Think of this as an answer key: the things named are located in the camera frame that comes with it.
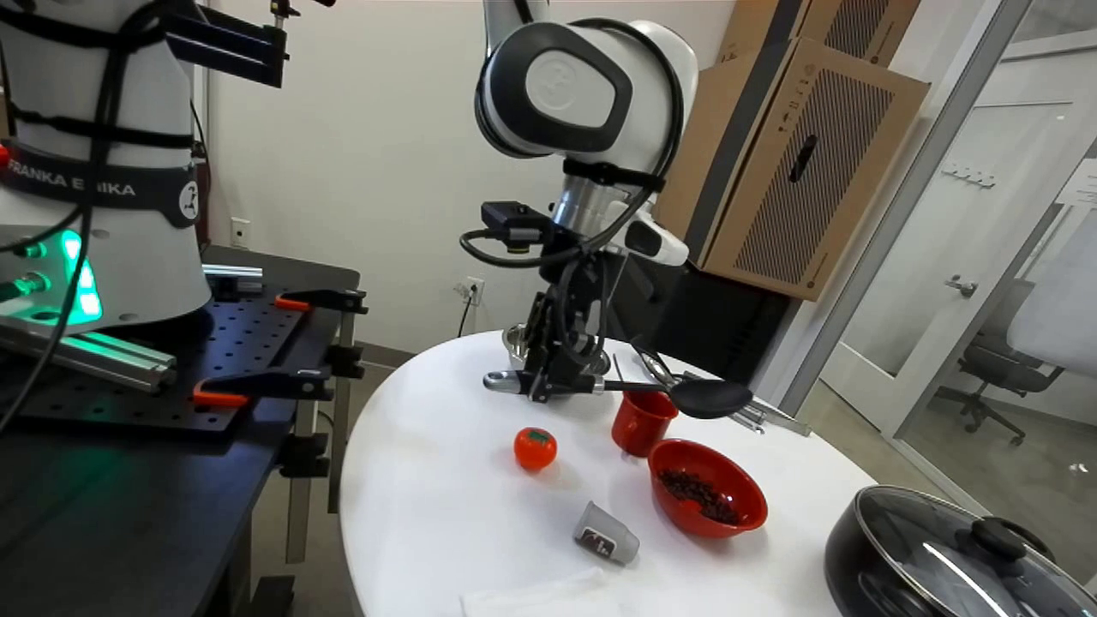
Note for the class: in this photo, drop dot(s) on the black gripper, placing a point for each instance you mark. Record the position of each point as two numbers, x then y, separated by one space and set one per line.
559 346

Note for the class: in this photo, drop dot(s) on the black silver-handled spoon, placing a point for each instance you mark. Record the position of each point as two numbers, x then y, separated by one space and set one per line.
696 400

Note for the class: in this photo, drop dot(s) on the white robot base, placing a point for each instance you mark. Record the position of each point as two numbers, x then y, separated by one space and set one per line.
100 181

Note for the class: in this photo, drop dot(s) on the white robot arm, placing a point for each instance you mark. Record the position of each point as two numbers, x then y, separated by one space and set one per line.
607 102

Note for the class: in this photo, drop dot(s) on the red bowl with beans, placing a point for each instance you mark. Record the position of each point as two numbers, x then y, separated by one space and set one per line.
701 493

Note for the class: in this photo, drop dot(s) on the red cup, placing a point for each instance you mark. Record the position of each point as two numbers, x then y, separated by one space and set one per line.
642 418

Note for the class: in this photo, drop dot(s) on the orange toy tomato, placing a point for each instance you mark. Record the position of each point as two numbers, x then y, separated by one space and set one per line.
535 450

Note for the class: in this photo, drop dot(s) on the black storage case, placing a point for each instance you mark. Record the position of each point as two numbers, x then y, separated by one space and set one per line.
663 302

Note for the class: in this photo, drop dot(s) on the white round table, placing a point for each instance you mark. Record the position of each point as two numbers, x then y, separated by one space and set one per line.
445 523

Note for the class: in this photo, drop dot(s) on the grey small pouch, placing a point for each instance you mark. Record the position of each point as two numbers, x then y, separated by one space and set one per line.
605 536

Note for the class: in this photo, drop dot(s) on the orange black clamp right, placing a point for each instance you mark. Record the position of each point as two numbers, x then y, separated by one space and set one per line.
352 302

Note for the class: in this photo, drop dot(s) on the orange black clamp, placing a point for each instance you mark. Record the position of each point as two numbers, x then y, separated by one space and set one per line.
237 393
352 302

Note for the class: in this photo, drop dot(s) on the black perforated breadboard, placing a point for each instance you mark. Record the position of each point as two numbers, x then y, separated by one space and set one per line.
190 376

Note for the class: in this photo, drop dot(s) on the cardboard box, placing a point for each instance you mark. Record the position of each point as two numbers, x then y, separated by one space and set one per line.
791 137

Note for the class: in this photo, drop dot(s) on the orange black clamp left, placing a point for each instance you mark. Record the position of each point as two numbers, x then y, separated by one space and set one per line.
237 393

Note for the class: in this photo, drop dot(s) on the black pot with glass lid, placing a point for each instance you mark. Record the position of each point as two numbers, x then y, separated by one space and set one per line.
904 553

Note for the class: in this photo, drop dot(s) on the black office chair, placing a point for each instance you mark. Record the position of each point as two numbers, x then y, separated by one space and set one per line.
998 364

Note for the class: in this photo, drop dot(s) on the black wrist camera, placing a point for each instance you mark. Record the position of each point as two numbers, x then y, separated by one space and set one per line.
515 225

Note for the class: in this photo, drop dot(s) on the aluminium rail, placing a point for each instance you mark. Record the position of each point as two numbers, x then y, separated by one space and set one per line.
96 353

